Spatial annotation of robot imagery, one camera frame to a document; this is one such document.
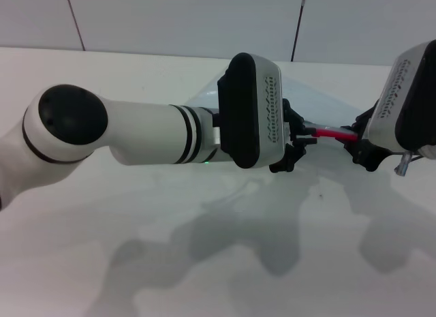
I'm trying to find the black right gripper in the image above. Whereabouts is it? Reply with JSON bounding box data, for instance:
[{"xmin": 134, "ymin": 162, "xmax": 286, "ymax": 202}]
[{"xmin": 343, "ymin": 107, "xmax": 392, "ymax": 172}]

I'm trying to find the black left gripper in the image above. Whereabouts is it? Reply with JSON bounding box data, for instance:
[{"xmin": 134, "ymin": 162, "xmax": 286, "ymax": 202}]
[{"xmin": 269, "ymin": 97, "xmax": 319, "ymax": 174}]

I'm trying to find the translucent document bag red zipper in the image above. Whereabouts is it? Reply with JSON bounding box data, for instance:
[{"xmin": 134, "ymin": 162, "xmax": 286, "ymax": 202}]
[{"xmin": 185, "ymin": 74, "xmax": 379, "ymax": 144}]

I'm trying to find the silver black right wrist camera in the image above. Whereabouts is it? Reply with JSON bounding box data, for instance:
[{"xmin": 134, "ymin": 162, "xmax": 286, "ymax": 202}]
[{"xmin": 367, "ymin": 40, "xmax": 436, "ymax": 160}]

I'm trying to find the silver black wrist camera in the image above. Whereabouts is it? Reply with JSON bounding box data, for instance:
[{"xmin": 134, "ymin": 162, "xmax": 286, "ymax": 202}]
[
  {"xmin": 217, "ymin": 52, "xmax": 284, "ymax": 170},
  {"xmin": 367, "ymin": 40, "xmax": 436, "ymax": 160}
]

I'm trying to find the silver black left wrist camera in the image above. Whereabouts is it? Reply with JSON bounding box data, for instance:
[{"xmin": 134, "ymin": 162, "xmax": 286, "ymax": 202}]
[{"xmin": 217, "ymin": 52, "xmax": 284, "ymax": 170}]

